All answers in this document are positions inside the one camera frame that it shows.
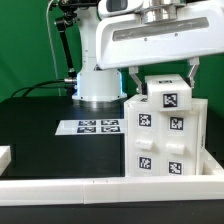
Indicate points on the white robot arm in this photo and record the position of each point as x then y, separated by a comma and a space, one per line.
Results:
96, 84

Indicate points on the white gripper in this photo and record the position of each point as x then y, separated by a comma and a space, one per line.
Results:
133, 33

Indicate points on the white cabinet body box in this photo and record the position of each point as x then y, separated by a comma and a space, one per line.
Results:
200, 107

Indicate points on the white cabinet door panel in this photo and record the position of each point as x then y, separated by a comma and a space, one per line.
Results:
141, 141
178, 143

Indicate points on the white tag base sheet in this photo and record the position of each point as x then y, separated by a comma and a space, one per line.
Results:
90, 127

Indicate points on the white U-shaped fence frame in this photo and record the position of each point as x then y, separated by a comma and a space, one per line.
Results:
206, 186

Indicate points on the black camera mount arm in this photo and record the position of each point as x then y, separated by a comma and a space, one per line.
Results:
69, 9

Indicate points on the white cabinet top block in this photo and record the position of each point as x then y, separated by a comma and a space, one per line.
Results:
168, 93

